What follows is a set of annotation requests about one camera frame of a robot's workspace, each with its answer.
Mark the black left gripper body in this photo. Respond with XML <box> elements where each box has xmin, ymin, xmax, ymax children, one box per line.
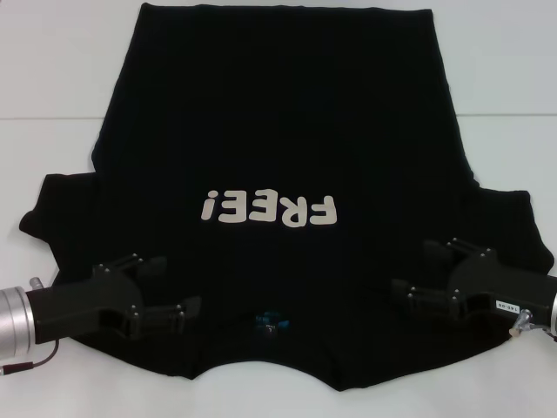
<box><xmin>25</xmin><ymin>262</ymin><xmax>145</xmax><ymax>346</ymax></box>

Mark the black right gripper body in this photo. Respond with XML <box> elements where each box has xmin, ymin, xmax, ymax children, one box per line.
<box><xmin>447</xmin><ymin>247</ymin><xmax>557</xmax><ymax>328</ymax></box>

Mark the black t-shirt with FREE print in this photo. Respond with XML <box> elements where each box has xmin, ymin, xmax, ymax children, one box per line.
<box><xmin>17</xmin><ymin>2</ymin><xmax>557</xmax><ymax>384</ymax></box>

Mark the dark red left arm cable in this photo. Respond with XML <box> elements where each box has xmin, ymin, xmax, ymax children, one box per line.
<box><xmin>0</xmin><ymin>338</ymin><xmax>60</xmax><ymax>376</ymax></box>

